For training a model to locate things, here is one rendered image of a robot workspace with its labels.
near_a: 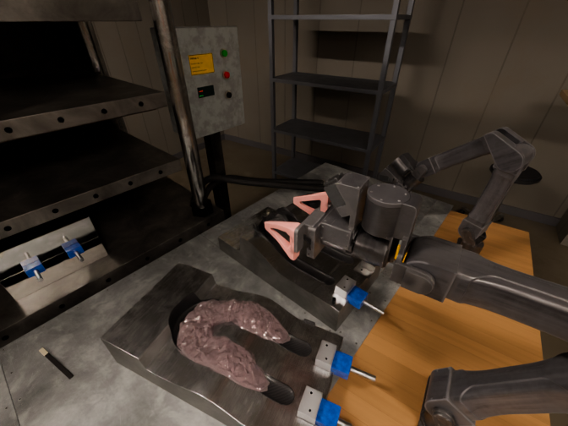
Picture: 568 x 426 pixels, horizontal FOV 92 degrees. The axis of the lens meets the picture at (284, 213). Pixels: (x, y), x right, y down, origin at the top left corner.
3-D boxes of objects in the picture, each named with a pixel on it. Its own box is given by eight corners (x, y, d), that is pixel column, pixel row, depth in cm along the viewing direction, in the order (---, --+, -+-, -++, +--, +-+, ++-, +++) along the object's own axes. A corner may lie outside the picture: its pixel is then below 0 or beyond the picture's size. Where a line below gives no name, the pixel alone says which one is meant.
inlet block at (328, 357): (374, 374, 64) (379, 362, 60) (371, 395, 60) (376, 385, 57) (320, 351, 68) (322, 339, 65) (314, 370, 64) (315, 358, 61)
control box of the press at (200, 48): (260, 275, 197) (243, 26, 112) (227, 302, 178) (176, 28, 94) (239, 260, 209) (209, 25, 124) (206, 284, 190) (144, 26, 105)
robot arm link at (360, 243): (349, 227, 41) (395, 243, 38) (363, 209, 45) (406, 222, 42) (344, 260, 45) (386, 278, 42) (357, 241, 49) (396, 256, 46)
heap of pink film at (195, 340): (294, 330, 69) (295, 310, 65) (261, 403, 56) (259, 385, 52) (209, 295, 78) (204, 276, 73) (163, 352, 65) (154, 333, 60)
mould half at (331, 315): (378, 276, 91) (387, 246, 83) (335, 331, 75) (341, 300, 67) (268, 217, 118) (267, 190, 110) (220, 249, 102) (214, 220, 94)
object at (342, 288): (385, 313, 73) (390, 300, 69) (377, 326, 70) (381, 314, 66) (342, 287, 80) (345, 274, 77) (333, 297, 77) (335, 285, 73)
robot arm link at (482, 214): (455, 233, 96) (504, 144, 76) (464, 226, 99) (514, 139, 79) (472, 243, 92) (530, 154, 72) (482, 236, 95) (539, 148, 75)
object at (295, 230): (255, 215, 45) (305, 234, 41) (280, 196, 50) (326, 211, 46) (258, 246, 49) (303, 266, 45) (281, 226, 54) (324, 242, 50)
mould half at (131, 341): (341, 348, 71) (346, 323, 65) (306, 472, 52) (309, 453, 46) (186, 286, 88) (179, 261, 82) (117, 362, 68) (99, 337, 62)
